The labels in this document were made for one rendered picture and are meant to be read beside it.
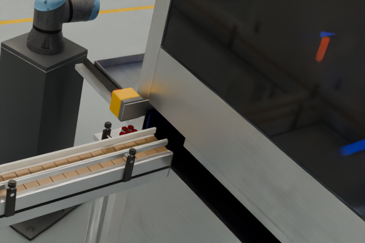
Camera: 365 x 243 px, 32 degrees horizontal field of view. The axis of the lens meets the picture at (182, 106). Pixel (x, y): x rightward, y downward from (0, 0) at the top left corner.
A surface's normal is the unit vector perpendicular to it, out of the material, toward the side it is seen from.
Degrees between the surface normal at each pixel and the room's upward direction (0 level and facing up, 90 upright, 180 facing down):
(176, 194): 90
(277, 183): 90
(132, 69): 0
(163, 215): 90
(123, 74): 0
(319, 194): 90
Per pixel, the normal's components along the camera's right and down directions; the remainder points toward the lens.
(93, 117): 0.21, -0.82
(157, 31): -0.79, 0.18
